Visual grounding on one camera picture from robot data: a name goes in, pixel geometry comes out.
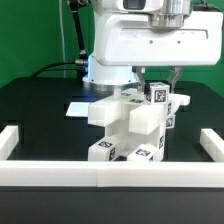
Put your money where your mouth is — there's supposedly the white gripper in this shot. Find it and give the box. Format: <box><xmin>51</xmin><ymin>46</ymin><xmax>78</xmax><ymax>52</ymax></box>
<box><xmin>93</xmin><ymin>11</ymin><xmax>223</xmax><ymax>94</ymax></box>

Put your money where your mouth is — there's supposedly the white tagged cube nut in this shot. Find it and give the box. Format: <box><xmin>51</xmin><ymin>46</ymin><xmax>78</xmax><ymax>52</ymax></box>
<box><xmin>146</xmin><ymin>82</ymin><xmax>169</xmax><ymax>104</ymax></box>

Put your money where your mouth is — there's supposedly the white chair back part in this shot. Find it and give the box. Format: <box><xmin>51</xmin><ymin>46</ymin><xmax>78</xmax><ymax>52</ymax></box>
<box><xmin>88</xmin><ymin>88</ymin><xmax>190</xmax><ymax>135</ymax></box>

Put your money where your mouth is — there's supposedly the white chair seat part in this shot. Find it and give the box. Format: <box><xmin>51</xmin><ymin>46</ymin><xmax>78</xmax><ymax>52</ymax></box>
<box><xmin>103</xmin><ymin>99</ymin><xmax>177</xmax><ymax>163</ymax></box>

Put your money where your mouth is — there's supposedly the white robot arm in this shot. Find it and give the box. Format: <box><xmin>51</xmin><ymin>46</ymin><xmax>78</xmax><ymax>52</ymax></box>
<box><xmin>83</xmin><ymin>0</ymin><xmax>224</xmax><ymax>88</ymax></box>

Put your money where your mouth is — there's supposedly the white marker sheet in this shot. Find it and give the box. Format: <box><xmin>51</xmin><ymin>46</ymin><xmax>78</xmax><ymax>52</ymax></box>
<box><xmin>66</xmin><ymin>102</ymin><xmax>89</xmax><ymax>117</ymax></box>

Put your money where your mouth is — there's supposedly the white U-shaped fence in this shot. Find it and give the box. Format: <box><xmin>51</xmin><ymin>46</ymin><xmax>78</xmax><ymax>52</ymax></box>
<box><xmin>0</xmin><ymin>126</ymin><xmax>224</xmax><ymax>188</ymax></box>

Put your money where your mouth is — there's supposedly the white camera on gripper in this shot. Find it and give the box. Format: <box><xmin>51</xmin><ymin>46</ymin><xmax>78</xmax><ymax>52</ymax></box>
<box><xmin>102</xmin><ymin>0</ymin><xmax>164</xmax><ymax>13</ymax></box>

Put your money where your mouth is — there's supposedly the black cable hose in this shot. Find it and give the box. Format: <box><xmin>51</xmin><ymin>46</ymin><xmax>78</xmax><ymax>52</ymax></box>
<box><xmin>31</xmin><ymin>0</ymin><xmax>90</xmax><ymax>78</ymax></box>

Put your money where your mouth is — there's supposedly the thin white cable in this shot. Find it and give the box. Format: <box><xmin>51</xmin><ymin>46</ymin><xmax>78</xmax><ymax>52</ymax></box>
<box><xmin>58</xmin><ymin>0</ymin><xmax>67</xmax><ymax>78</ymax></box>

